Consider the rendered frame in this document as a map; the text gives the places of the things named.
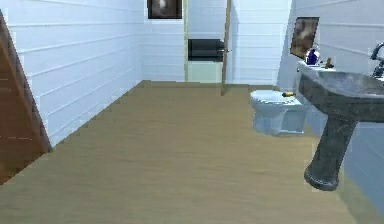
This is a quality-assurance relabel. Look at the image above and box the wooden room door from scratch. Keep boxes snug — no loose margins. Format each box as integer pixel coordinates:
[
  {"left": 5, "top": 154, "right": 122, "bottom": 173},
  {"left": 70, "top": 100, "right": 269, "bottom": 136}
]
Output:
[{"left": 220, "top": 0, "right": 233, "bottom": 97}]

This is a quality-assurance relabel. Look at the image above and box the white toilet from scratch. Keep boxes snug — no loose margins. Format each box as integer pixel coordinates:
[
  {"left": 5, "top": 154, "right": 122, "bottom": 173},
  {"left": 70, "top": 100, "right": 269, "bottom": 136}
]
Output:
[{"left": 249, "top": 60, "right": 334, "bottom": 137}]

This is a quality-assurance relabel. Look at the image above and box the blue bottle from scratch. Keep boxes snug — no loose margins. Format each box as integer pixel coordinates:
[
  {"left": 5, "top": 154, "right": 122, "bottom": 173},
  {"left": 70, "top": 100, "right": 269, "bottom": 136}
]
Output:
[{"left": 306, "top": 48, "right": 320, "bottom": 66}]

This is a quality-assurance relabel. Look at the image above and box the brown wooden cabinet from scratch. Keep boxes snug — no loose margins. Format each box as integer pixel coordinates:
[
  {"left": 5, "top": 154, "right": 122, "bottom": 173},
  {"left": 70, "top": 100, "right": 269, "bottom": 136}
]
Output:
[{"left": 0, "top": 9, "right": 53, "bottom": 186}]

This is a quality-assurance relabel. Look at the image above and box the dark metal faucet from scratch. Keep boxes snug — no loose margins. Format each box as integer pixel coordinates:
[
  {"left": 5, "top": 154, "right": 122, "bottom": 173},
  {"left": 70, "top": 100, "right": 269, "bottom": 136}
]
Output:
[{"left": 370, "top": 41, "right": 384, "bottom": 79}]

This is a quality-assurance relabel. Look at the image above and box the dark framed wall picture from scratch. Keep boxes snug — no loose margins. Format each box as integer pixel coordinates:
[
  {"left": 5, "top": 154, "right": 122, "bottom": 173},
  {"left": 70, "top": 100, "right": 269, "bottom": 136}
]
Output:
[{"left": 146, "top": 0, "right": 184, "bottom": 20}]

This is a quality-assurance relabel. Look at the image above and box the brown framed wall picture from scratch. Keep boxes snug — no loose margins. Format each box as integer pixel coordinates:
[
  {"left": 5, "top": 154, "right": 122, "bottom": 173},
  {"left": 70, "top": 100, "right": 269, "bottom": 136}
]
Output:
[{"left": 289, "top": 16, "right": 320, "bottom": 61}]

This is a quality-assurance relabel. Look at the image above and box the dark grey pedestal sink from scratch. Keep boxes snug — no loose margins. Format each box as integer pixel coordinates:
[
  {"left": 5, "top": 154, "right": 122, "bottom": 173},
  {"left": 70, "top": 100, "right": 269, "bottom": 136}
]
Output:
[{"left": 298, "top": 70, "right": 384, "bottom": 192}]

